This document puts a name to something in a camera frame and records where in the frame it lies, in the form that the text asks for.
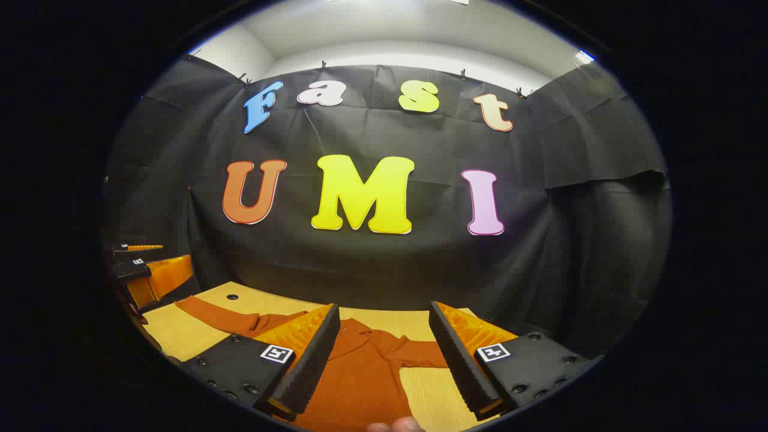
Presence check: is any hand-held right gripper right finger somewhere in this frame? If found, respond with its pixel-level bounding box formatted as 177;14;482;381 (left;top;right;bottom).
428;301;604;422

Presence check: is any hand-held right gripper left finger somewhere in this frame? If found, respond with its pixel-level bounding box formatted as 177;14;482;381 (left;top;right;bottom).
165;303;341;422

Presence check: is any orange knit cardigan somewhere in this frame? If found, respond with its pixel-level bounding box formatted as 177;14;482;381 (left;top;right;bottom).
174;295;451;432

